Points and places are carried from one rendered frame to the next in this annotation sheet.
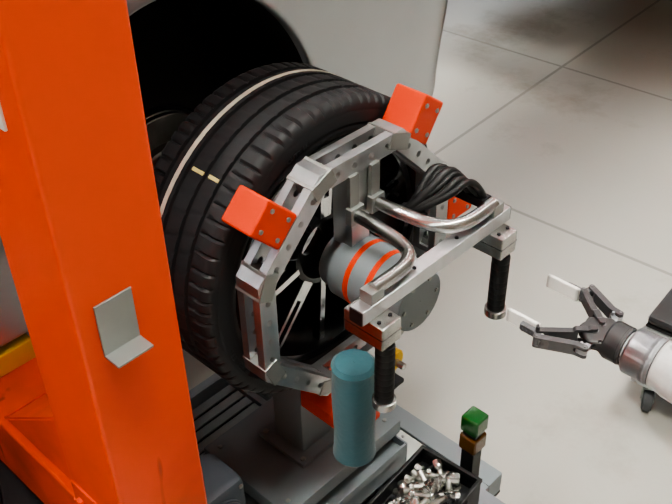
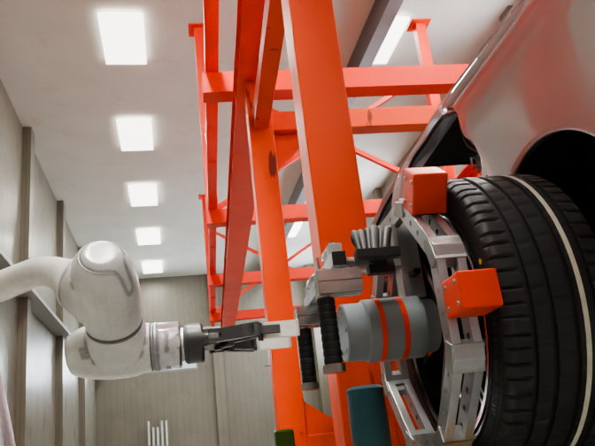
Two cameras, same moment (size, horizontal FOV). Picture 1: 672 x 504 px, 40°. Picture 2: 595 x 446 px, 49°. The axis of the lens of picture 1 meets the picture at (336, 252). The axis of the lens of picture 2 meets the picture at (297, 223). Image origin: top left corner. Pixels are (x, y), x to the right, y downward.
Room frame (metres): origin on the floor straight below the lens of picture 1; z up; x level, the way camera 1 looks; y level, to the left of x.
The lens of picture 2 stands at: (2.15, -1.38, 0.62)
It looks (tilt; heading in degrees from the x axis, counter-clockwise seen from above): 19 degrees up; 127
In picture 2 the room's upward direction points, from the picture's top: 7 degrees counter-clockwise
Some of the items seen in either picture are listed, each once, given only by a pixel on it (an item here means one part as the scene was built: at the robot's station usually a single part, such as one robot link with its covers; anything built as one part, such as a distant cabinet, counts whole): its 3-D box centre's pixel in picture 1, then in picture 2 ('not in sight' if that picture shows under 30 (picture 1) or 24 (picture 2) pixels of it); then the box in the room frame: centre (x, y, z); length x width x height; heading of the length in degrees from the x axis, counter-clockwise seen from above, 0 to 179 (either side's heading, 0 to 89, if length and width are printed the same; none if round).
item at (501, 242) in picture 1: (490, 235); (337, 281); (1.42, -0.30, 0.93); 0.09 x 0.05 x 0.05; 46
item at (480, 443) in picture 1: (472, 439); not in sight; (1.21, -0.26, 0.59); 0.04 x 0.04 x 0.04; 46
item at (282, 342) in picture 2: (523, 321); (274, 341); (1.28, -0.34, 0.83); 0.07 x 0.01 x 0.03; 46
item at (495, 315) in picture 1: (498, 282); (329, 332); (1.40, -0.32, 0.83); 0.04 x 0.04 x 0.16
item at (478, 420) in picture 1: (474, 421); (283, 439); (1.21, -0.26, 0.64); 0.04 x 0.04 x 0.04; 46
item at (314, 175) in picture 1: (351, 263); (417, 326); (1.44, -0.03, 0.85); 0.54 x 0.07 x 0.54; 136
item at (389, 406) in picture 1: (384, 372); (306, 357); (1.16, -0.08, 0.83); 0.04 x 0.04 x 0.16
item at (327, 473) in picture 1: (301, 406); not in sight; (1.56, 0.09, 0.32); 0.40 x 0.30 x 0.28; 136
